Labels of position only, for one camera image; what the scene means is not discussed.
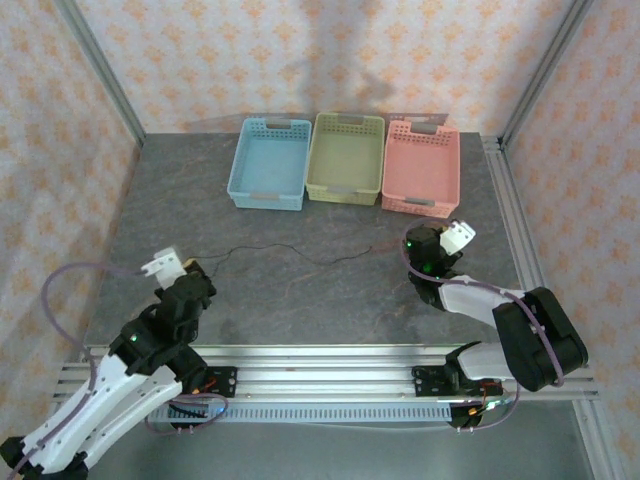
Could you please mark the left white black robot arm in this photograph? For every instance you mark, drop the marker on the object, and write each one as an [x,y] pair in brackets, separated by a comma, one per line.
[115,390]

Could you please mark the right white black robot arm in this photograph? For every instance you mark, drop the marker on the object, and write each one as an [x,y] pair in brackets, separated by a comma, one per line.
[470,300]

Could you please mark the pink plastic basket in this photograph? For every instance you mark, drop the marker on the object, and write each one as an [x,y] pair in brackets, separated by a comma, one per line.
[420,170]

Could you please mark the green plastic basket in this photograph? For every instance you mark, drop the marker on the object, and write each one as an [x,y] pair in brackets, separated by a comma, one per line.
[345,160]

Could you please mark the blue plastic basket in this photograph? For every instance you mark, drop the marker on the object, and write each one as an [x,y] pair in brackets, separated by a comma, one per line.
[267,165]

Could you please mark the aluminium side rail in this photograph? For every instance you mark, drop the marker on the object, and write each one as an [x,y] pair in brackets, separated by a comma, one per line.
[505,200]

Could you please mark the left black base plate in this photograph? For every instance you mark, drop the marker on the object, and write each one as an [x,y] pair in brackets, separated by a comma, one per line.
[227,382]

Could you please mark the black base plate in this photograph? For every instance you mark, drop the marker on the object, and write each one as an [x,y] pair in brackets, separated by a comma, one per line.
[425,380]
[227,382]

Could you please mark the black bracket below rail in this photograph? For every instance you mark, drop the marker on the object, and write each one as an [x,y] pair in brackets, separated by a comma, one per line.
[470,420]
[187,422]

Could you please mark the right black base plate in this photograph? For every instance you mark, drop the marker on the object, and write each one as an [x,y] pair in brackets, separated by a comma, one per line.
[425,380]

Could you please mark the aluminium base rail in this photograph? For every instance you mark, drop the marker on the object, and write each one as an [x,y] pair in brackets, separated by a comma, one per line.
[325,370]

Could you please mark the aluminium frame post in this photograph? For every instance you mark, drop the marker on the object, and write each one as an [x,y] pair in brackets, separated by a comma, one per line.
[545,65]
[105,70]

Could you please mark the aluminium frame leg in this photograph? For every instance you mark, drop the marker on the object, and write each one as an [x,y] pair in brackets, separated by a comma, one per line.
[592,440]

